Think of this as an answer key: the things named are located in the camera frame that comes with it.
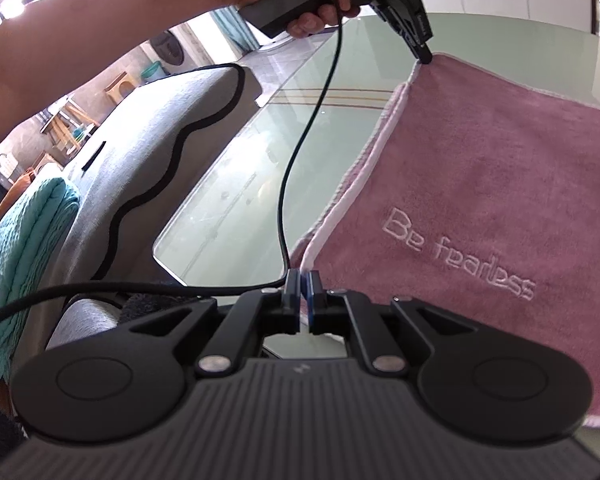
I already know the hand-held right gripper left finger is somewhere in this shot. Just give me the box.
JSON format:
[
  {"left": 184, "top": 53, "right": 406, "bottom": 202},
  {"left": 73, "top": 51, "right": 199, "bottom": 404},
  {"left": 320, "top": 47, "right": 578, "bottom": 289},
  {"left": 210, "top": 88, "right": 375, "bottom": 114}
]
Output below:
[{"left": 129, "top": 269, "right": 302, "bottom": 379}]

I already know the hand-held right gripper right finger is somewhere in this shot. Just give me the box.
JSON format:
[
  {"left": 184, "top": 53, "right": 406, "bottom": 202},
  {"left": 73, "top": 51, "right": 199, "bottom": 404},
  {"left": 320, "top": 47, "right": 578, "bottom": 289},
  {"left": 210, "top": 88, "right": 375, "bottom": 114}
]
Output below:
[{"left": 304, "top": 270, "right": 476, "bottom": 376}]

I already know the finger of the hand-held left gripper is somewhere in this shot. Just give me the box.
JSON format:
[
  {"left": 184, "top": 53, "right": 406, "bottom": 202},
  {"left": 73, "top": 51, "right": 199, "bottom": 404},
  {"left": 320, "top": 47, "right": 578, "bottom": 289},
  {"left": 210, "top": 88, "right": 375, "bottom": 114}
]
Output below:
[
  {"left": 392, "top": 0, "right": 434, "bottom": 65},
  {"left": 374, "top": 0, "right": 422, "bottom": 57}
]

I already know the pink towel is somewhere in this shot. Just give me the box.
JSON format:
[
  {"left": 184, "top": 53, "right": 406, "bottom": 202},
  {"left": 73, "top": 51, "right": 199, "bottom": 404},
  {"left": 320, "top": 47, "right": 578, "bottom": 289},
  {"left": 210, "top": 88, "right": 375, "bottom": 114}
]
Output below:
[{"left": 289, "top": 51, "right": 600, "bottom": 432}]

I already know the person's left forearm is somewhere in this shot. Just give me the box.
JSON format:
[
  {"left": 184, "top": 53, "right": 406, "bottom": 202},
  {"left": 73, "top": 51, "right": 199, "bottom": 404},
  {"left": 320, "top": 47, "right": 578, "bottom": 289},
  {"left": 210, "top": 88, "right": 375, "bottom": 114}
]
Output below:
[{"left": 0, "top": 0, "right": 281, "bottom": 158}]

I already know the washing machine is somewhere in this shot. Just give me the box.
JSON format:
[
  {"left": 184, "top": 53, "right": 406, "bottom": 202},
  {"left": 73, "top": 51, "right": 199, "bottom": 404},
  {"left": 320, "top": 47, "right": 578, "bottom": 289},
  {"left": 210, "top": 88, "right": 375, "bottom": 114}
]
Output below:
[{"left": 151, "top": 29, "right": 187, "bottom": 67}]

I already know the teal basket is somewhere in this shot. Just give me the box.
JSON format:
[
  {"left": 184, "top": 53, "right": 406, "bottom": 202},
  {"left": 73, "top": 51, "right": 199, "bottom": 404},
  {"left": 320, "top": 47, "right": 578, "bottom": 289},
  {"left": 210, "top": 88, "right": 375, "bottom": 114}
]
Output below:
[{"left": 139, "top": 59, "right": 167, "bottom": 87}]

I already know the wooden stool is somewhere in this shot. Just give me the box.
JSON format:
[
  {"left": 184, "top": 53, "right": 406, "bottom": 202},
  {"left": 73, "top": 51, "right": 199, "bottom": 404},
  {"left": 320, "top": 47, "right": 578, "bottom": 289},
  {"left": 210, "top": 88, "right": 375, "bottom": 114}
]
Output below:
[{"left": 103, "top": 70, "right": 142, "bottom": 107}]

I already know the grey sofa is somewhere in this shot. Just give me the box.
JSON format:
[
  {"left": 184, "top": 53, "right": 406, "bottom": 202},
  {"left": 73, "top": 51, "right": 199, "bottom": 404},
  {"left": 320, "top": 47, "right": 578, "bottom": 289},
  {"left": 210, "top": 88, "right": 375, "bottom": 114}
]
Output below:
[{"left": 10, "top": 62, "right": 264, "bottom": 361}]

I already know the wooden stand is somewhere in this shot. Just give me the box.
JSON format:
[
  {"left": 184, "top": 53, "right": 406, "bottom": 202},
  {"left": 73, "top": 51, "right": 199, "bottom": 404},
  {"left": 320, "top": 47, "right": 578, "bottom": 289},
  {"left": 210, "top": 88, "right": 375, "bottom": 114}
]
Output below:
[{"left": 39, "top": 94, "right": 102, "bottom": 157}]

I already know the teal knitted cloth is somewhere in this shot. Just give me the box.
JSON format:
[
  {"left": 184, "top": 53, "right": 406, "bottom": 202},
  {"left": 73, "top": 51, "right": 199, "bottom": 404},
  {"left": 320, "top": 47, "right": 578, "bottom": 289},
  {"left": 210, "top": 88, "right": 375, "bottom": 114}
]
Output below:
[{"left": 0, "top": 175, "right": 82, "bottom": 385}]

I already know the orange cushion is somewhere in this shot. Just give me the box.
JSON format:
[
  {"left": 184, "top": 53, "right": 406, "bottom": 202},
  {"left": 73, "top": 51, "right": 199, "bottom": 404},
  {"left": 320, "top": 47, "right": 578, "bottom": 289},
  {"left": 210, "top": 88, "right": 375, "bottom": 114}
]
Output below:
[{"left": 0, "top": 169, "right": 42, "bottom": 261}]

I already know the black cable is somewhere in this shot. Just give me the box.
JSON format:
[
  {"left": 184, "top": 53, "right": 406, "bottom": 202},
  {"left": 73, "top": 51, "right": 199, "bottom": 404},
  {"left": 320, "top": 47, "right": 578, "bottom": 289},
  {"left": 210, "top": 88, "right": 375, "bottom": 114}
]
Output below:
[{"left": 0, "top": 0, "right": 345, "bottom": 333}]

